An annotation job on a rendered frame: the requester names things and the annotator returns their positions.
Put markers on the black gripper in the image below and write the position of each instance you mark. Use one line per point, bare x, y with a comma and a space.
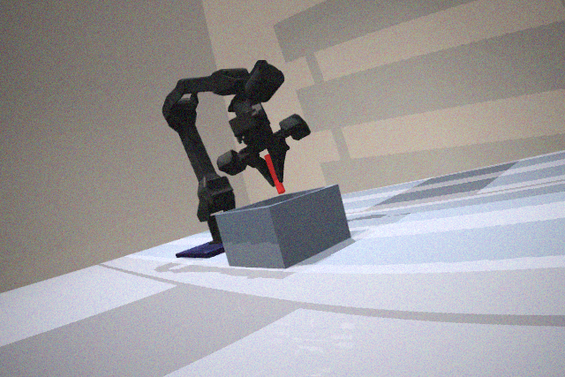
233, 163

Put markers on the red peg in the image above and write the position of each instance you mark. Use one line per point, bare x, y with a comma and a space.
278, 185

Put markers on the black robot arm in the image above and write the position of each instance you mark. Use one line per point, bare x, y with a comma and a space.
214, 192

